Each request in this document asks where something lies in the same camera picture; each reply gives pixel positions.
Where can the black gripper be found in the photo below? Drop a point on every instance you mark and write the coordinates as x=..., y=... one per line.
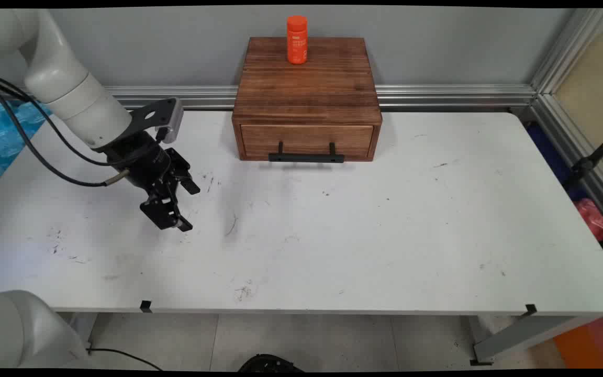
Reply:
x=142, y=159

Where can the black tape piece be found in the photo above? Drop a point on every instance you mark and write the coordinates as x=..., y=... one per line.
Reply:
x=146, y=307
x=530, y=310

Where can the dark wooden drawer cabinet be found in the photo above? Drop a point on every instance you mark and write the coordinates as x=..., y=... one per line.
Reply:
x=306, y=84

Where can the blue patterned cloth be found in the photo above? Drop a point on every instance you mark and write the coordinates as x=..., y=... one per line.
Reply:
x=3, y=136

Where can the orange plastic bottle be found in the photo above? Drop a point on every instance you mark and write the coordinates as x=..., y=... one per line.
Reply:
x=297, y=42

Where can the black round object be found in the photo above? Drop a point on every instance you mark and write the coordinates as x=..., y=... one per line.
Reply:
x=270, y=364

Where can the dark blue bin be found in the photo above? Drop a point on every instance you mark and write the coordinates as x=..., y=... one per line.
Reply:
x=547, y=149

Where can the grey metal table leg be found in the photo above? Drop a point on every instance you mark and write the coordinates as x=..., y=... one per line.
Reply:
x=521, y=337

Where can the black tripod stand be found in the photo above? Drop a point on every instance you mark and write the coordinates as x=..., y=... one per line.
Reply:
x=587, y=165

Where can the red plastic bag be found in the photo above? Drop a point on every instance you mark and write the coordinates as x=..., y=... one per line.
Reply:
x=592, y=217

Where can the orange box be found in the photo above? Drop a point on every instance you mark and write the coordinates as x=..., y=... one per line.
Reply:
x=589, y=343

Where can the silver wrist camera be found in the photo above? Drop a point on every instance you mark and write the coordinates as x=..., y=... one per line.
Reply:
x=175, y=120

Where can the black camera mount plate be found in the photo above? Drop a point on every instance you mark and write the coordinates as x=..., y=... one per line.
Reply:
x=147, y=118

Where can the aluminium wall rail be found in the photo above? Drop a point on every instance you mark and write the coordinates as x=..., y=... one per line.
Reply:
x=437, y=97

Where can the aluminium corner frame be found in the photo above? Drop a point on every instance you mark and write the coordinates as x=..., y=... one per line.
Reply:
x=553, y=63

